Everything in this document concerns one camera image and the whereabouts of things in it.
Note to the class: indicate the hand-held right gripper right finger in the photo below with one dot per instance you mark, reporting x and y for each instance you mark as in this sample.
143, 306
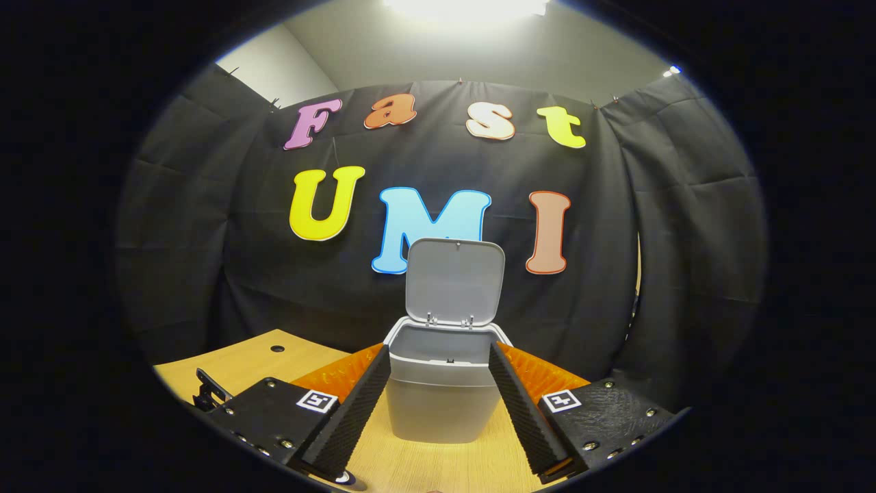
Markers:
521, 411

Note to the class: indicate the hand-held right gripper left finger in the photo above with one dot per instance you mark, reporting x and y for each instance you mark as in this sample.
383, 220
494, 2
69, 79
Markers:
356, 411

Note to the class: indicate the grey desktop garbage bin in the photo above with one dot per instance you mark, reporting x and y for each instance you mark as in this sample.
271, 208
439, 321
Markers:
438, 404

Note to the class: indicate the wooden desktop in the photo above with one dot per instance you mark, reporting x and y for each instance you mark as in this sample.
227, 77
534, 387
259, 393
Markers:
246, 359

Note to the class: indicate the black backdrop cloth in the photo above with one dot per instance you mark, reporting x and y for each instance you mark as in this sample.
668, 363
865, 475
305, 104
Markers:
438, 164

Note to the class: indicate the small ceiling light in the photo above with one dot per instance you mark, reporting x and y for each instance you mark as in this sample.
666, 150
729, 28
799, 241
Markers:
672, 70

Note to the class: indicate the large ceiling light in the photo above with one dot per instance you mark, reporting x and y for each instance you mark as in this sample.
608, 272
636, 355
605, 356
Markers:
465, 7

